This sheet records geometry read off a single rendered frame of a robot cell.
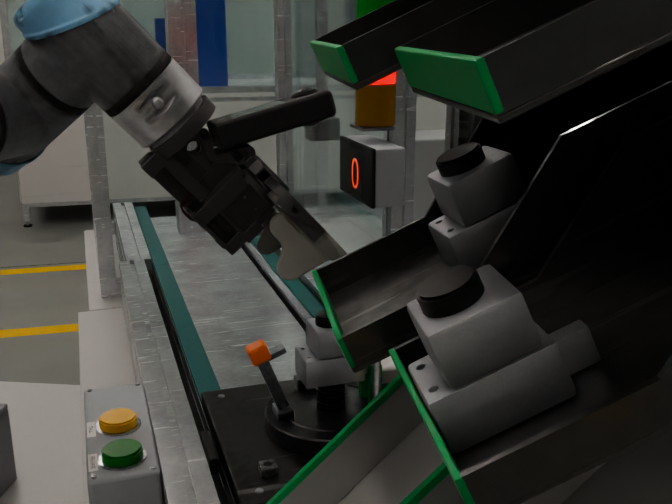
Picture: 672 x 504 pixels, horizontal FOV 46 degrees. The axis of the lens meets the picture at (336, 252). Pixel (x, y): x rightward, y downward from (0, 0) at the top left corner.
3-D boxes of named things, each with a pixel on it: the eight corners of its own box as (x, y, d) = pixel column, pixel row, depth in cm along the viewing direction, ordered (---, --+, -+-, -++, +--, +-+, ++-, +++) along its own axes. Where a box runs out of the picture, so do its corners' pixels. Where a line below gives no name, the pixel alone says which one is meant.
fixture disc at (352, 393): (283, 468, 76) (282, 450, 75) (252, 404, 89) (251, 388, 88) (417, 445, 80) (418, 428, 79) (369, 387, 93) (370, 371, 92)
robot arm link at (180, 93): (167, 55, 73) (178, 59, 65) (202, 92, 75) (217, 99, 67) (108, 113, 72) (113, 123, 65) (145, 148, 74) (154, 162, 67)
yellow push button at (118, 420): (100, 444, 84) (99, 427, 83) (99, 426, 87) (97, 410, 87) (139, 438, 85) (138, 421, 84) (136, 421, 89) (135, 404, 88)
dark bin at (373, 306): (353, 375, 45) (298, 265, 43) (325, 299, 58) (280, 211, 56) (791, 159, 45) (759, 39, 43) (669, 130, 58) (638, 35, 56)
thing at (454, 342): (452, 458, 36) (391, 330, 34) (428, 412, 40) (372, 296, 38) (619, 376, 36) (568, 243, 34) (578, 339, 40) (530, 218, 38)
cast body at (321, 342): (306, 389, 80) (305, 324, 78) (294, 372, 84) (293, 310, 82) (383, 378, 82) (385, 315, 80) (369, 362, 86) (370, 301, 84)
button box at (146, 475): (92, 536, 77) (86, 480, 75) (87, 434, 96) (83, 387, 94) (165, 523, 79) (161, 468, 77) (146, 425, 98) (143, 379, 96)
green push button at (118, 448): (103, 479, 77) (101, 460, 77) (101, 458, 81) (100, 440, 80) (145, 472, 78) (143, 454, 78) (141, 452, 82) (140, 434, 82)
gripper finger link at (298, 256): (317, 311, 75) (247, 243, 75) (360, 267, 75) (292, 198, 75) (318, 314, 72) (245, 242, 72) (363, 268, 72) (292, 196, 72)
